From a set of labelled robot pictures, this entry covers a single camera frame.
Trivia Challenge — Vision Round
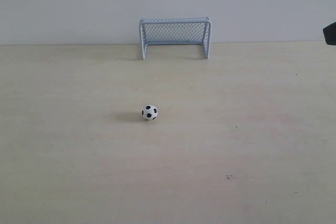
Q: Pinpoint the black and white toy football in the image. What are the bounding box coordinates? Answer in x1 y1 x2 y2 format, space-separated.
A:
142 104 158 121

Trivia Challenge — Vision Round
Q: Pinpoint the white miniature goal with net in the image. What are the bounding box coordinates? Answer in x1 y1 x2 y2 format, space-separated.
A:
139 17 212 59

